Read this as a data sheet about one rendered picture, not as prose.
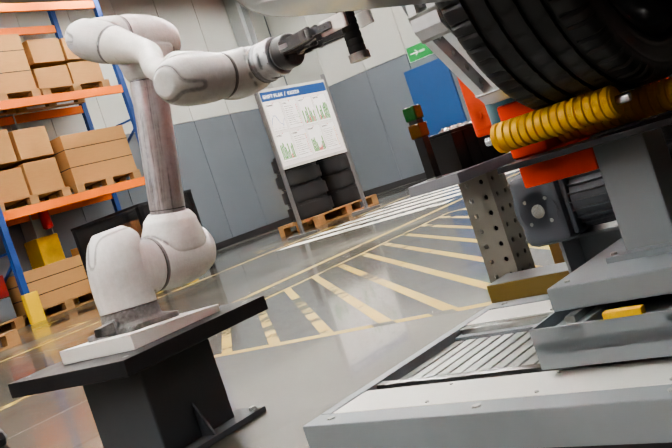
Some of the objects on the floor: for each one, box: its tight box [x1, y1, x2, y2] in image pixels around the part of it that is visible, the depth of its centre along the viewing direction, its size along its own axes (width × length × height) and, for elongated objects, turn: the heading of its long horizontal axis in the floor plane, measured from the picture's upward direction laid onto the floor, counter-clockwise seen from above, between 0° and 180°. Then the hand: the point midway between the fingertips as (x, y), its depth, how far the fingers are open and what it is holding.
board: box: [254, 74, 383, 241], centre depth 1129 cm, size 150×50×195 cm, turn 49°
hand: (349, 21), depth 176 cm, fingers open, 8 cm apart
